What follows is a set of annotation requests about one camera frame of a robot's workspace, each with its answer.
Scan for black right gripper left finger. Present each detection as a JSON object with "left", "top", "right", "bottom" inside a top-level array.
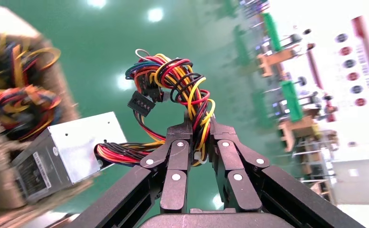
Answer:
[{"left": 63, "top": 112, "right": 193, "bottom": 228}]

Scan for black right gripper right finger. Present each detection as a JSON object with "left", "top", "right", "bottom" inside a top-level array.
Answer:
[{"left": 209, "top": 116, "right": 366, "bottom": 228}]

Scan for wooden cart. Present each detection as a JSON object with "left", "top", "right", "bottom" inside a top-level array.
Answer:
[
  {"left": 255, "top": 47, "right": 302, "bottom": 78},
  {"left": 278, "top": 115, "right": 327, "bottom": 152}
]

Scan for green rack panel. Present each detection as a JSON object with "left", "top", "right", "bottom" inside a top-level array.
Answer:
[
  {"left": 262, "top": 12, "right": 282, "bottom": 53},
  {"left": 280, "top": 80, "right": 303, "bottom": 124}
]

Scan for grey cabinet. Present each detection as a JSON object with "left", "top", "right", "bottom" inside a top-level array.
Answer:
[{"left": 331, "top": 158, "right": 369, "bottom": 206}]

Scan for red upright post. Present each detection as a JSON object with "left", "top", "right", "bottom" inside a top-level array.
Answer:
[{"left": 351, "top": 16, "right": 369, "bottom": 113}]

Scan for wire bundles in box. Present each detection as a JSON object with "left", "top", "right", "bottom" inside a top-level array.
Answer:
[{"left": 0, "top": 33, "right": 62, "bottom": 90}]

